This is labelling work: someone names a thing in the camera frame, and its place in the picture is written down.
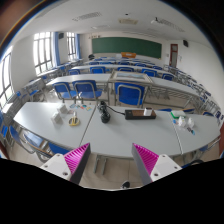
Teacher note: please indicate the orange lectern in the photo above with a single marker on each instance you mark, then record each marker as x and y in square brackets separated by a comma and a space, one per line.
[128, 55]

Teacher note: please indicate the brown door with window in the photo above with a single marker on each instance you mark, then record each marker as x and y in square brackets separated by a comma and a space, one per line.
[173, 56]

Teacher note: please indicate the framed picture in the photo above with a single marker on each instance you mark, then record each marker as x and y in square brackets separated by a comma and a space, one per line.
[130, 76]

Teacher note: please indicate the green chalkboard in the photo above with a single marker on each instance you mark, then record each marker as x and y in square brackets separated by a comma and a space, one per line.
[126, 46]

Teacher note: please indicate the ceiling light panels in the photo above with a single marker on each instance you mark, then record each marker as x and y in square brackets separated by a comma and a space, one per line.
[86, 16]

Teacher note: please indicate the tall window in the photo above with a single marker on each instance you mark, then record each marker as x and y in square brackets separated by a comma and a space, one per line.
[42, 51]
[6, 80]
[70, 45]

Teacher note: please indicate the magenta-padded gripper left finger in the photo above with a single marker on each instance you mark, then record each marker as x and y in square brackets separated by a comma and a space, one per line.
[68, 166]

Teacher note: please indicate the white carton with green print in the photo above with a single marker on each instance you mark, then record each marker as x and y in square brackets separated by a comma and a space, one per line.
[190, 122]
[181, 122]

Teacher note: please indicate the dark grey power strip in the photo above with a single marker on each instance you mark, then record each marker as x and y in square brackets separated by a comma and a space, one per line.
[135, 114]

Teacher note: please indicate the white ceiling projector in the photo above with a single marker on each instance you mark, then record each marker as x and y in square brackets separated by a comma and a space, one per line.
[156, 21]

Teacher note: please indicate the small white box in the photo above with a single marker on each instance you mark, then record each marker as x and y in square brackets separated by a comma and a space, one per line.
[56, 117]
[62, 108]

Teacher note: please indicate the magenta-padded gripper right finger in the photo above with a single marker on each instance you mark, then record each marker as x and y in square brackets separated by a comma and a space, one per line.
[155, 166]

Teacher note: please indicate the group of blue chairs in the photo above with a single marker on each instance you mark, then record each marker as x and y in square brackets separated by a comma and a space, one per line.
[97, 69]

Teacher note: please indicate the black wall speaker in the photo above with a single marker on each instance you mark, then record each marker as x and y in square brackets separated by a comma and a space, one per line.
[185, 43]
[61, 35]

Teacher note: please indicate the blue curtain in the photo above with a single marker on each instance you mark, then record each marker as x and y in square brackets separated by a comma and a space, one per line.
[77, 46]
[56, 48]

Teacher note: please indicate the colourful cards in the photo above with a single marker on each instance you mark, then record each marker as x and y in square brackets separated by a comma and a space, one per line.
[81, 107]

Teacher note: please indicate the rows of grey desks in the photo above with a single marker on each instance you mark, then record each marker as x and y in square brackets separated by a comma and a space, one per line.
[83, 78]

